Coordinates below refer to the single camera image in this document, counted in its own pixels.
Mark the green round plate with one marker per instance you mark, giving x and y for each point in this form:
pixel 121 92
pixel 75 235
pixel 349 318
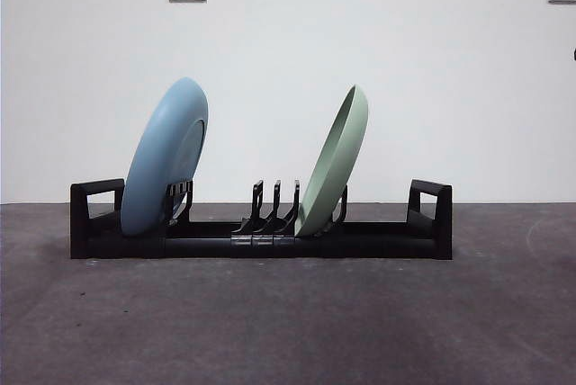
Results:
pixel 335 169

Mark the blue round plate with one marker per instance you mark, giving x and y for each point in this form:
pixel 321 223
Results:
pixel 157 164

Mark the black plastic plate rack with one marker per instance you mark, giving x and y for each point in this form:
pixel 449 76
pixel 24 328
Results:
pixel 382 248

